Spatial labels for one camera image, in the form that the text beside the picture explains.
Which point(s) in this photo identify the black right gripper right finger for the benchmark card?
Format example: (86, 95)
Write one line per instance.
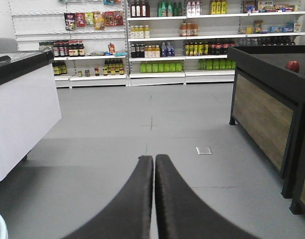
(181, 214)

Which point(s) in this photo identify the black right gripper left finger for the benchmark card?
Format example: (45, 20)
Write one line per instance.
(128, 215)

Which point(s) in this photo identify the near white chest freezer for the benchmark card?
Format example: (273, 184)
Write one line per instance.
(29, 104)

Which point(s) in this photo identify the wooden black-framed display stand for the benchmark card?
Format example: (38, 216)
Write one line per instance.
(268, 102)

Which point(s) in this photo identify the white shelf unit base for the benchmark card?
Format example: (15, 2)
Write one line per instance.
(186, 41)

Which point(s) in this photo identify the white left shelf unit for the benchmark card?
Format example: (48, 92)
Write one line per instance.
(88, 38)

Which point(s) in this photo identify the red apple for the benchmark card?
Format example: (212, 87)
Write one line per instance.
(293, 66)

